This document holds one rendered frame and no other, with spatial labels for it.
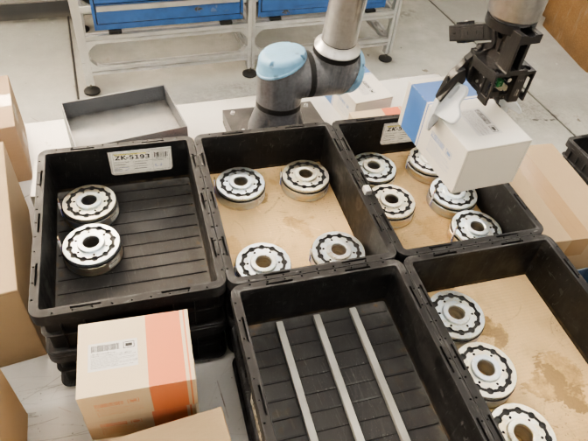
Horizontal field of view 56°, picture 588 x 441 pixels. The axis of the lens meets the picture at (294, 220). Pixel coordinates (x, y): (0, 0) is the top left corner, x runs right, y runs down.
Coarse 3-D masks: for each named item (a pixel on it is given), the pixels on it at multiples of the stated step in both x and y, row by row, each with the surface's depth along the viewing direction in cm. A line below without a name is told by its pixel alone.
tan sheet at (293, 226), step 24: (264, 168) 124; (240, 216) 113; (264, 216) 114; (288, 216) 114; (312, 216) 115; (336, 216) 116; (240, 240) 109; (264, 240) 109; (288, 240) 110; (312, 240) 110
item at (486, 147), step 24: (408, 96) 98; (432, 96) 94; (408, 120) 100; (480, 120) 90; (504, 120) 91; (432, 144) 94; (456, 144) 87; (480, 144) 86; (504, 144) 86; (528, 144) 88; (432, 168) 95; (456, 168) 88; (480, 168) 89; (504, 168) 91
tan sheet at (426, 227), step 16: (400, 160) 130; (400, 176) 126; (416, 192) 123; (416, 208) 119; (416, 224) 116; (432, 224) 116; (448, 224) 116; (400, 240) 112; (416, 240) 113; (432, 240) 113; (448, 240) 113
